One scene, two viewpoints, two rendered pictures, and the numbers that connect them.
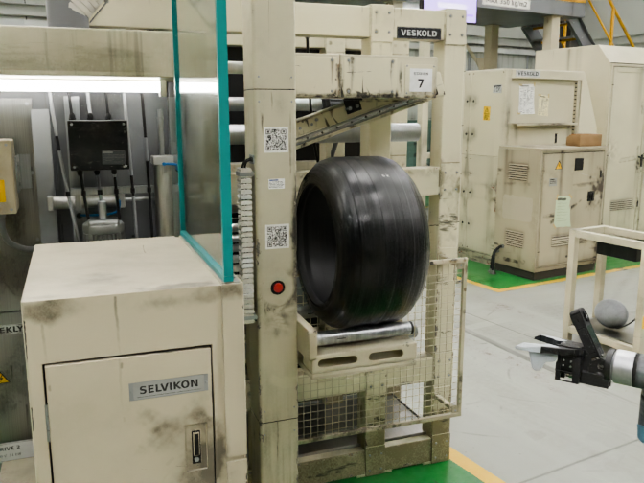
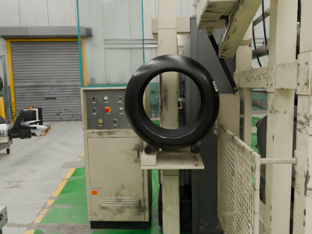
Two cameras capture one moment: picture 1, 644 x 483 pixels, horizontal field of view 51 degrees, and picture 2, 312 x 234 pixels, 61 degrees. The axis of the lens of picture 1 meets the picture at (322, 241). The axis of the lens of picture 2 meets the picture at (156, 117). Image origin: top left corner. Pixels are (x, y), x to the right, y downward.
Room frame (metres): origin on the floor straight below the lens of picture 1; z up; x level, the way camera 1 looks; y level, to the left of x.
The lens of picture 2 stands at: (2.78, -1.65, 1.27)
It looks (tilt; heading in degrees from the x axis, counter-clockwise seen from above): 7 degrees down; 114
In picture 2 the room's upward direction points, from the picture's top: 1 degrees counter-clockwise
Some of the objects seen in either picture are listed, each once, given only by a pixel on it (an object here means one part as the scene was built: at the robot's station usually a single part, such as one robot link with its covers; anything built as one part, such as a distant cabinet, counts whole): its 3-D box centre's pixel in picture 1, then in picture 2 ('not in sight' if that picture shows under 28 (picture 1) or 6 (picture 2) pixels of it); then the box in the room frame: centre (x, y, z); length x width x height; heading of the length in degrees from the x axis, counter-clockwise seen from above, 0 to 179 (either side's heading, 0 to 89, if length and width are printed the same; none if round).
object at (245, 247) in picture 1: (246, 245); not in sight; (2.02, 0.23, 1.19); 0.05 x 0.04 x 0.48; 20
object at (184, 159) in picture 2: (343, 350); (172, 159); (2.18, -0.07, 0.80); 0.37 x 0.36 x 0.02; 20
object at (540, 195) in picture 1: (549, 209); not in sight; (6.67, -2.27, 0.62); 0.91 x 0.58 x 1.25; 120
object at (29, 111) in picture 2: not in sight; (32, 120); (-3.55, 3.80, 0.38); 1.20 x 0.80 x 0.76; 128
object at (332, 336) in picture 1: (361, 333); (150, 143); (2.05, -0.13, 0.90); 0.35 x 0.05 x 0.05; 110
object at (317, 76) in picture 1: (347, 78); (223, 4); (2.50, -0.09, 1.71); 0.61 x 0.25 x 0.15; 110
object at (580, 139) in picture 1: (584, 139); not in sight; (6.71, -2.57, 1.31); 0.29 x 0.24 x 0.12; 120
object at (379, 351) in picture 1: (360, 353); (150, 153); (2.05, -0.12, 0.84); 0.36 x 0.09 x 0.06; 110
